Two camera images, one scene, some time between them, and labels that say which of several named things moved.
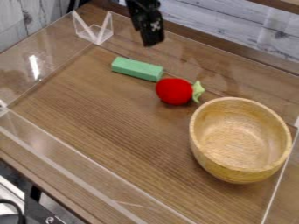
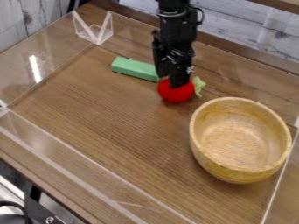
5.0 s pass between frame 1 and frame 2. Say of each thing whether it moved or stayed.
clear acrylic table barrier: stayed
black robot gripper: moved
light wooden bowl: stayed
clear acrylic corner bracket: stayed
